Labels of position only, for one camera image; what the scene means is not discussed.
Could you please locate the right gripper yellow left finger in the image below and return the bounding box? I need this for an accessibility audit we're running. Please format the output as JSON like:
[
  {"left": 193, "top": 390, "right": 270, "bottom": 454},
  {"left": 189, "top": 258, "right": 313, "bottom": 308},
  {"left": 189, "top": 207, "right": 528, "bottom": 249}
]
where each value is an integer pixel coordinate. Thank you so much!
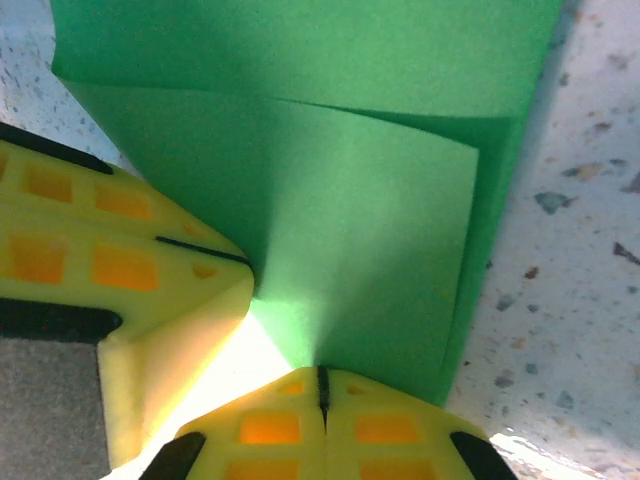
[{"left": 144, "top": 366, "right": 327, "bottom": 480}]

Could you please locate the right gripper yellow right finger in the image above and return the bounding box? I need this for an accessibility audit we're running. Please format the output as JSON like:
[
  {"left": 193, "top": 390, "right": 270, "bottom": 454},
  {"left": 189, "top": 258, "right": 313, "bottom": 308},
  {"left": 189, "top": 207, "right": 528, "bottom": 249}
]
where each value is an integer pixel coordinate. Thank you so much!
[{"left": 324, "top": 366, "right": 519, "bottom": 480}]

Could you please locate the green paper sheet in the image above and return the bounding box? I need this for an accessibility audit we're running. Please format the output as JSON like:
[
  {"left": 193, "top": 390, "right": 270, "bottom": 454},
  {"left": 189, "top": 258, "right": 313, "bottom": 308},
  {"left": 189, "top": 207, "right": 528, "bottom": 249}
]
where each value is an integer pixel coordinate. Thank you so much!
[{"left": 49, "top": 0, "right": 566, "bottom": 409}]

